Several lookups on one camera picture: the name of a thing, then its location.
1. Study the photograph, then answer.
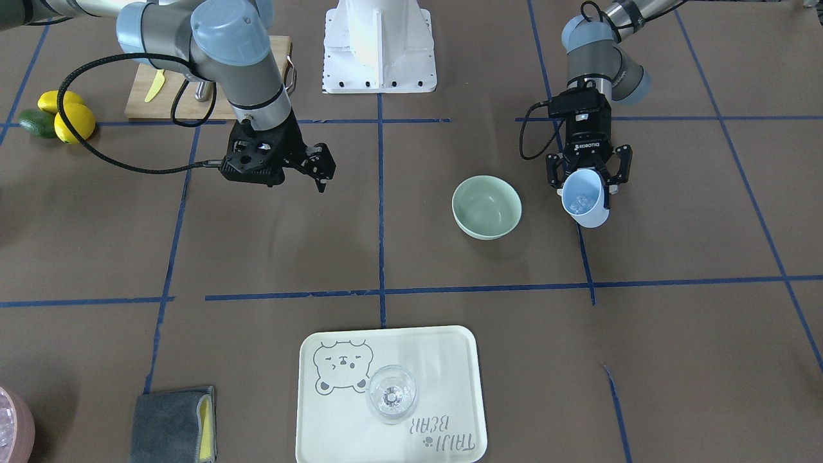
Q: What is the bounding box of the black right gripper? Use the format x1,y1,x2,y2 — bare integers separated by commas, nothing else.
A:
219,111,337,193

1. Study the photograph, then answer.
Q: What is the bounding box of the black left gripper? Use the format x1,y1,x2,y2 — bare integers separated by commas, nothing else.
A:
545,87,634,210

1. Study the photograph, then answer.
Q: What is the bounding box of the light blue plastic cup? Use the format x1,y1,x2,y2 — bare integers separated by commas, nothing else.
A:
561,169,610,228

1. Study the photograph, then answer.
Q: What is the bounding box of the green ceramic bowl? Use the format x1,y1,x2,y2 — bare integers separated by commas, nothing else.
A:
451,175,523,241

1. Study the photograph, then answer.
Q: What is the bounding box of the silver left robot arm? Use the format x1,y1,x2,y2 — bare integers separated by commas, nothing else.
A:
545,1,682,209

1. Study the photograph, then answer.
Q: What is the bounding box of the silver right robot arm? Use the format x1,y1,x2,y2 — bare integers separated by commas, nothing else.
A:
2,1,337,192

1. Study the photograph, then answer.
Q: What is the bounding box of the pink bowl with ice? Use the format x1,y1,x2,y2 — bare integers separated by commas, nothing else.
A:
1,386,35,462

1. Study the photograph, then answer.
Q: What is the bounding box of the wooden cutting board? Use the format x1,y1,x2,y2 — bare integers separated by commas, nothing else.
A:
125,35,297,120

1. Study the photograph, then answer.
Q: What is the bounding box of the yellow plastic knife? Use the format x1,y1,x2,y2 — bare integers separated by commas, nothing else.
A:
143,69,166,103

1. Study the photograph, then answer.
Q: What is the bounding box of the clear wine glass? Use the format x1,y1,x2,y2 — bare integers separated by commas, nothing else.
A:
366,365,419,425

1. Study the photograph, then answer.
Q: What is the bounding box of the yellow lemon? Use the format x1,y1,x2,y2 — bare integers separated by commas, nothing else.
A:
37,90,86,114
54,102,96,145

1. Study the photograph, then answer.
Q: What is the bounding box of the cream bear tray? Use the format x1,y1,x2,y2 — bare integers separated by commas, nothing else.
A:
296,325,488,462

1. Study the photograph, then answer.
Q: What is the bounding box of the green lime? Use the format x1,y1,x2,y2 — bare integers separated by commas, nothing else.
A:
18,109,58,140

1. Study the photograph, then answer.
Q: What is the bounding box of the grey folded cloth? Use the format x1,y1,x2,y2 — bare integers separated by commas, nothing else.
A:
129,386,217,462

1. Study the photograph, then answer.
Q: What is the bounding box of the silver handled knife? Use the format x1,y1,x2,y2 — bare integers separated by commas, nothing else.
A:
193,82,217,103

